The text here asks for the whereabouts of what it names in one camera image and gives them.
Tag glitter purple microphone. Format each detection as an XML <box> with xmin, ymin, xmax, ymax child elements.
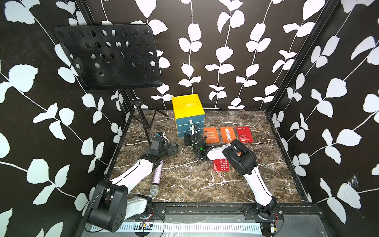
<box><xmin>150</xmin><ymin>163</ymin><xmax>163</xmax><ymax>197</ymax></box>

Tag black perforated music stand tray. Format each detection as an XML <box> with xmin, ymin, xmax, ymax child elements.
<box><xmin>54</xmin><ymin>24</ymin><xmax>163</xmax><ymax>90</ymax></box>

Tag teal bottom drawer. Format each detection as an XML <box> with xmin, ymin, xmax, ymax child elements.
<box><xmin>177</xmin><ymin>129</ymin><xmax>194</xmax><ymax>138</ymax></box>

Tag teal top drawer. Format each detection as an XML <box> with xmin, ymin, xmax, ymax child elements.
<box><xmin>175</xmin><ymin>114</ymin><xmax>205</xmax><ymax>126</ymax></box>

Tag white slotted cable duct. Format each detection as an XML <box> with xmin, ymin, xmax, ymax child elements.
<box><xmin>89</xmin><ymin>222</ymin><xmax>264</xmax><ymax>234</ymax></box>

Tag teal drawer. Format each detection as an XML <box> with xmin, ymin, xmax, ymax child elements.
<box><xmin>175</xmin><ymin>114</ymin><xmax>205</xmax><ymax>126</ymax></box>
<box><xmin>177</xmin><ymin>129</ymin><xmax>194</xmax><ymax>138</ymax></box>
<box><xmin>176</xmin><ymin>121</ymin><xmax>204</xmax><ymax>133</ymax></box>

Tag yellow drawer cabinet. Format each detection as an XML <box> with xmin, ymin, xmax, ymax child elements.
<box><xmin>171</xmin><ymin>94</ymin><xmax>205</xmax><ymax>119</ymax></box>

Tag black base rail with mounts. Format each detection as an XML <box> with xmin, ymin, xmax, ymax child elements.
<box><xmin>79</xmin><ymin>202</ymin><xmax>326</xmax><ymax>229</ymax></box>

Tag orange postcard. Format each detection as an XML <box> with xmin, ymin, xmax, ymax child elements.
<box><xmin>204</xmin><ymin>127</ymin><xmax>220</xmax><ymax>144</ymax></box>
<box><xmin>220</xmin><ymin>127</ymin><xmax>236</xmax><ymax>143</ymax></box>

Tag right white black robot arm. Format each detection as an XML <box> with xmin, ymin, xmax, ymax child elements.
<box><xmin>184</xmin><ymin>125</ymin><xmax>277</xmax><ymax>219</ymax></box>

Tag black tripod stand legs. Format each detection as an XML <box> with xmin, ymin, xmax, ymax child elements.
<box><xmin>120</xmin><ymin>89</ymin><xmax>169</xmax><ymax>145</ymax></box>

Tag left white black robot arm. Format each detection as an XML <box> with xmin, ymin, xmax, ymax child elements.
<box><xmin>83</xmin><ymin>132</ymin><xmax>178</xmax><ymax>233</ymax></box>

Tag red dream postcard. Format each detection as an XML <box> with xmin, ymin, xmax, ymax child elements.
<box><xmin>236</xmin><ymin>126</ymin><xmax>254</xmax><ymax>143</ymax></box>

